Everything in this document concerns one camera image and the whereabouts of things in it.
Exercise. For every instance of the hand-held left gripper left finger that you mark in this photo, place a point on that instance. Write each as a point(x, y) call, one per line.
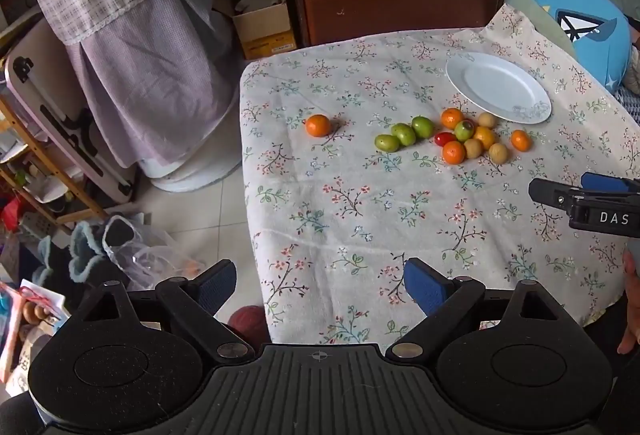
point(220, 287)

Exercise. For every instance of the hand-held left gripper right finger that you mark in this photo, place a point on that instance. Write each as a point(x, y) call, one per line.
point(422, 287)

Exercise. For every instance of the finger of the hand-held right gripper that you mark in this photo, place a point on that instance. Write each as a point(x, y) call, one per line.
point(610, 182)
point(552, 196)

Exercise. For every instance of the mandarin orange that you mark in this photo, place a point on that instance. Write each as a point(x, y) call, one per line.
point(454, 152)
point(452, 117)
point(484, 136)
point(318, 125)
point(520, 140)

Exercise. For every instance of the brown longan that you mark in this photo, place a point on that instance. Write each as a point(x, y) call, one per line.
point(486, 119)
point(473, 147)
point(498, 153)

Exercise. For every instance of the green jujube with brown spot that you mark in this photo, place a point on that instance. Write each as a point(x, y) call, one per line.
point(464, 130)

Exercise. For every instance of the red cherry tomato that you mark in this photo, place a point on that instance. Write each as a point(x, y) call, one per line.
point(442, 138)

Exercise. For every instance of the white plate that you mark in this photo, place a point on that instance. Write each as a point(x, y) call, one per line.
point(495, 85)

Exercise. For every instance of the person's right hand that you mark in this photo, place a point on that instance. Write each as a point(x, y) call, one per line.
point(632, 315)

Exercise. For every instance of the brown ball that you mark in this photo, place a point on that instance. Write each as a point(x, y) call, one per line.
point(250, 322)

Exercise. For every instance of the clear plastic bag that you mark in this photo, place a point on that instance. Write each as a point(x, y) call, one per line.
point(150, 255)

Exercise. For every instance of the floral tablecloth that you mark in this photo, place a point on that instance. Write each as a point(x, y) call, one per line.
point(350, 215)

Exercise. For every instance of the blue fluffy slippers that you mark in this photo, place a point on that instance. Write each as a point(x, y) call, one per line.
point(85, 247)

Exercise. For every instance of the wooden shelf rack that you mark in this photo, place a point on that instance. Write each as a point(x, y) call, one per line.
point(65, 187)

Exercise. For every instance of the blue shark plush pillow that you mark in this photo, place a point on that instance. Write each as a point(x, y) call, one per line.
point(565, 0)

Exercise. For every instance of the lilac cloth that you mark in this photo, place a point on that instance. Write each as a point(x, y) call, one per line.
point(150, 90)

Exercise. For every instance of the open cardboard box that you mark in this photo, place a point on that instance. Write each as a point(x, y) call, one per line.
point(260, 27)

